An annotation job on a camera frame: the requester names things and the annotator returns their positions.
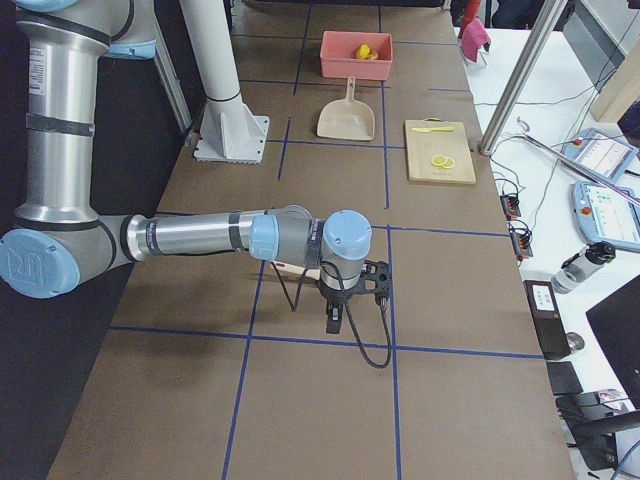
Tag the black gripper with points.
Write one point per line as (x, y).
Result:
(333, 294)

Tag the wooden hand brush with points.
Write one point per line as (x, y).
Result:
(294, 273)

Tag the beige plastic dustpan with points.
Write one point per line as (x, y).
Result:
(347, 118)

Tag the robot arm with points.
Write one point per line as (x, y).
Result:
(137, 170)

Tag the pink plastic bin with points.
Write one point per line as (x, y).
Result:
(339, 55)

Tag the bamboo cutting board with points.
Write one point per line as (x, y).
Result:
(422, 147)

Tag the black box with label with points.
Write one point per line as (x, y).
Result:
(546, 319)

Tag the yellow plastic knife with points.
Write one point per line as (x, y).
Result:
(433, 129)

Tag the clear water bottle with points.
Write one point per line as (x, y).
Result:
(575, 270)

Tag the black monitor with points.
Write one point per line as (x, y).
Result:
(615, 324)

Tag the blue teach pendant near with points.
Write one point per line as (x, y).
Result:
(603, 215)

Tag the blue teach pendant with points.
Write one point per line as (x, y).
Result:
(603, 215)
(606, 156)

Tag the blue teach pendant far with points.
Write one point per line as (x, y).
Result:
(606, 156)

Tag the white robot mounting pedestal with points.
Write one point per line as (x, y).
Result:
(229, 131)

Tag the aluminium frame post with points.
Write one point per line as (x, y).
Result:
(547, 19)

